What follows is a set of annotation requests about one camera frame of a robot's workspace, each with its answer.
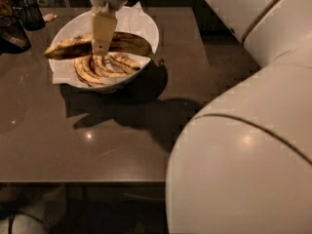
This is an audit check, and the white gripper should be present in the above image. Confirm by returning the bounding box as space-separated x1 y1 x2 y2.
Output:
90 0 128 56

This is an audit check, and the large spotted banana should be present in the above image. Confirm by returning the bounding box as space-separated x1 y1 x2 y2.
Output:
45 32 164 66

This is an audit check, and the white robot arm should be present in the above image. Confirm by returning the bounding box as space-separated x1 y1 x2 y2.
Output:
166 0 312 234

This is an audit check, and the white oval bowl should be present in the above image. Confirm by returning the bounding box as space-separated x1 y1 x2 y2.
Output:
48 5 161 94

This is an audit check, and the white paper liner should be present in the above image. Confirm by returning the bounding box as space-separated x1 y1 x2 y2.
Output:
53 1 160 87

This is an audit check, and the bunch of small bananas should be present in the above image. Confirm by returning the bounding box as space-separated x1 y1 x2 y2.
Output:
74 53 140 87

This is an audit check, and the small wrapper on table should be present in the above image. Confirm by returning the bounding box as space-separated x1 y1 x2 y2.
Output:
43 13 58 22

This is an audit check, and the black mesh pen cup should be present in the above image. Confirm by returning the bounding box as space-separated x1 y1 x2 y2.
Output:
13 0 45 31

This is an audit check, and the dark container at left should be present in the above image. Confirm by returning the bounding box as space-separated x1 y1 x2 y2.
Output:
0 0 31 54

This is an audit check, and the black cable on floor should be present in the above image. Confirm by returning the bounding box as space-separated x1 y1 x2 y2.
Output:
7 208 47 234

